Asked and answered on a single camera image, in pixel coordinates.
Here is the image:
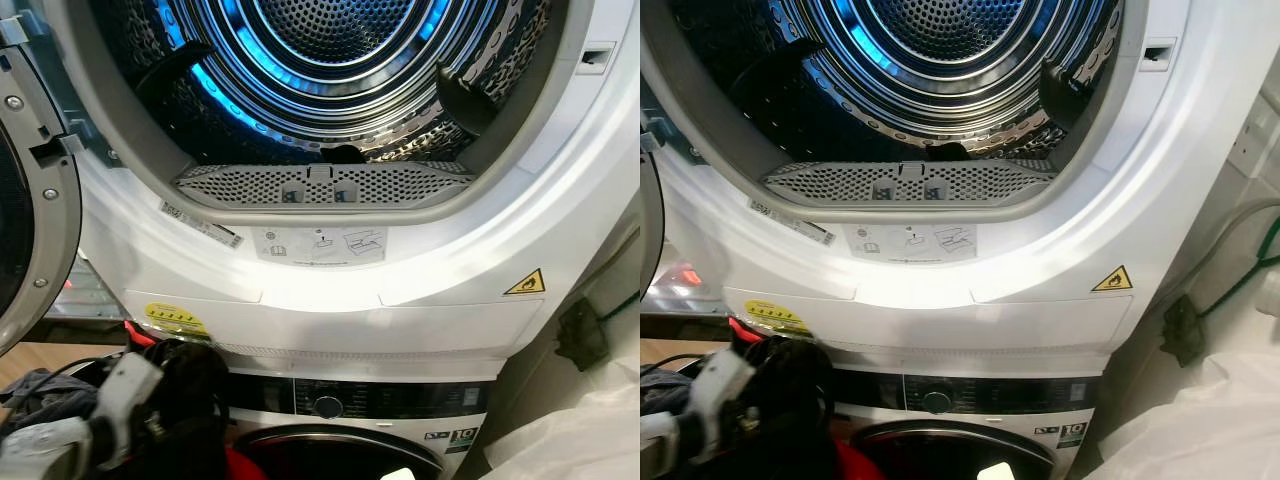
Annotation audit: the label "yellow oval sticker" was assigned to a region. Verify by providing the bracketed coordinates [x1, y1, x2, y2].
[742, 298, 813, 338]
[143, 302, 211, 341]

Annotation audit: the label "red garment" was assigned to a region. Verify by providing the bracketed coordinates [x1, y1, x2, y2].
[830, 440, 886, 480]
[222, 445, 271, 480]

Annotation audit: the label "large black garment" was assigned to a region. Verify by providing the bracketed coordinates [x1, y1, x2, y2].
[148, 338, 233, 480]
[740, 335, 836, 480]

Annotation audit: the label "white tumble dryer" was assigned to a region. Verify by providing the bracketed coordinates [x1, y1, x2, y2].
[0, 0, 641, 376]
[640, 0, 1246, 379]

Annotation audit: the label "grey perforated lint filter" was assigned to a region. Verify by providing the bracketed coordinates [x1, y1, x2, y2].
[175, 160, 476, 211]
[762, 158, 1056, 208]

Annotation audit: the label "white instruction sticker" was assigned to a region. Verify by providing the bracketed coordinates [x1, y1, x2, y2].
[842, 222, 979, 263]
[250, 225, 389, 266]

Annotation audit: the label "green cable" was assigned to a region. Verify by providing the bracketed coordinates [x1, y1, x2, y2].
[600, 290, 641, 323]
[1195, 215, 1280, 321]

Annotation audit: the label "grey blue clothes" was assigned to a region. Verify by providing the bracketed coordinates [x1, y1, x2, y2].
[640, 365, 701, 411]
[0, 368, 101, 426]

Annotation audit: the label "steel dryer drum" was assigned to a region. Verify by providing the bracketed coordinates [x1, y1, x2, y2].
[90, 0, 556, 166]
[668, 0, 1126, 166]

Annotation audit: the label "white wall switch plate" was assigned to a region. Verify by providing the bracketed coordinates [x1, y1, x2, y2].
[1228, 95, 1280, 181]

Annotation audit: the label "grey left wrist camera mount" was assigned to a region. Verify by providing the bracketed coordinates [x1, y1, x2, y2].
[95, 352, 166, 469]
[690, 345, 756, 451]

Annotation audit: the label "black wall fitting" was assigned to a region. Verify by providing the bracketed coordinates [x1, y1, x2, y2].
[555, 298, 611, 371]
[1160, 295, 1206, 369]

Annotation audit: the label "white barcode label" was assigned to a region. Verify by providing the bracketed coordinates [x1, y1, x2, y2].
[158, 200, 246, 249]
[748, 197, 836, 246]

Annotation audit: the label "white washing machine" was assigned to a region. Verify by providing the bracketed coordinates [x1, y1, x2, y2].
[205, 345, 501, 480]
[810, 340, 1096, 480]

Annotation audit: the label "grey round dryer door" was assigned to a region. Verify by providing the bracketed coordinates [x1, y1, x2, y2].
[0, 10, 86, 356]
[640, 100, 669, 301]

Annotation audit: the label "grey plug cable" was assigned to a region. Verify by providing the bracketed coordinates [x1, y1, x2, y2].
[1175, 198, 1280, 301]

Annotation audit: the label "dark round washer door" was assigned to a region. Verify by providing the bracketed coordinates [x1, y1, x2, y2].
[232, 425, 446, 480]
[850, 420, 1061, 480]

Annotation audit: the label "black drum baffle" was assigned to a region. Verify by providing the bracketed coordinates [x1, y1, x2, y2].
[435, 62, 498, 138]
[1038, 58, 1096, 131]
[728, 45, 801, 111]
[135, 40, 216, 116]

